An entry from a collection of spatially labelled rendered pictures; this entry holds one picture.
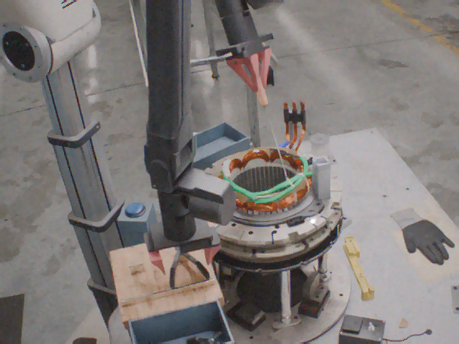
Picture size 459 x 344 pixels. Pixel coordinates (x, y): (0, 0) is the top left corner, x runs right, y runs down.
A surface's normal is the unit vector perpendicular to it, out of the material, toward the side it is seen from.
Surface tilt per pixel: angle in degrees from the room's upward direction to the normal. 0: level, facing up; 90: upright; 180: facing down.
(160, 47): 90
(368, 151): 0
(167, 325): 90
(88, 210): 90
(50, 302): 0
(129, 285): 0
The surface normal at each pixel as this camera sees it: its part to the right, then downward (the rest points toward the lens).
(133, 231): -0.13, 0.59
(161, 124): -0.35, 0.42
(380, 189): -0.10, -0.80
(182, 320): 0.27, 0.54
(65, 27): 0.91, 0.17
